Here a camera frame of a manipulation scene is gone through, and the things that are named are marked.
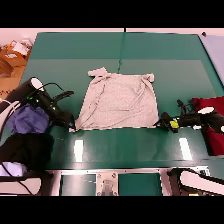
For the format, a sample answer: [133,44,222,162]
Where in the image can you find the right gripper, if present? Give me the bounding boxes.
[156,111,182,134]

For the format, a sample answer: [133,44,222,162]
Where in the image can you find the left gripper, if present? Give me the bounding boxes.
[51,109,77,130]

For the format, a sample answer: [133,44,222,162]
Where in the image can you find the grey T-shirt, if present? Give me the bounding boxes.
[73,66,160,132]

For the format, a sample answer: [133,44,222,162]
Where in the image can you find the purple garment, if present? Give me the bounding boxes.
[6,103,52,135]

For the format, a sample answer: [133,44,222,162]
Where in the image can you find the black garment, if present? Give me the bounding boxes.
[0,132,56,172]

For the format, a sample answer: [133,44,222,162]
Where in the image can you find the red garment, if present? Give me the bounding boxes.
[191,96,224,157]

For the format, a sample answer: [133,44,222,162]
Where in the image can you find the pale lilac garment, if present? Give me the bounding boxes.
[0,161,28,178]

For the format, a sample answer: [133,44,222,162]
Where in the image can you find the pale blue cloth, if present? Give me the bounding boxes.
[198,33,224,88]

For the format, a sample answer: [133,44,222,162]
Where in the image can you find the cardboard box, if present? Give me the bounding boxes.
[0,39,34,68]

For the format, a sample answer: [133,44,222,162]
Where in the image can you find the black cable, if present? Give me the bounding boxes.
[41,81,67,93]

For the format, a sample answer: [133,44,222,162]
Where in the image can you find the silver frame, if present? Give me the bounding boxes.
[42,165,224,197]

